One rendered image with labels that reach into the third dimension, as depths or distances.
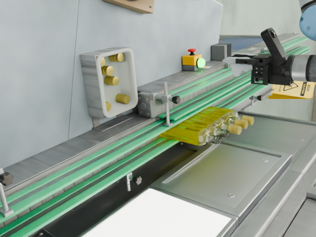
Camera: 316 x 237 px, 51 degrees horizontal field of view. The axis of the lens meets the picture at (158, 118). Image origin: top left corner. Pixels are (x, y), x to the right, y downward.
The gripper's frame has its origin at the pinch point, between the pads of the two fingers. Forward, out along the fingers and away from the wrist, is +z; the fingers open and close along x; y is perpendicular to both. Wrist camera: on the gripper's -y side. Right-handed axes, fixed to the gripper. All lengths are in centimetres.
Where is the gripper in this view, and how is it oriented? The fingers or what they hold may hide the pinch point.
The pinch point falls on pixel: (230, 57)
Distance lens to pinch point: 111.5
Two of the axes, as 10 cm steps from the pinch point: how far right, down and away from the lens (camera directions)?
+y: 0.8, 9.4, 3.4
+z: -7.8, -1.6, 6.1
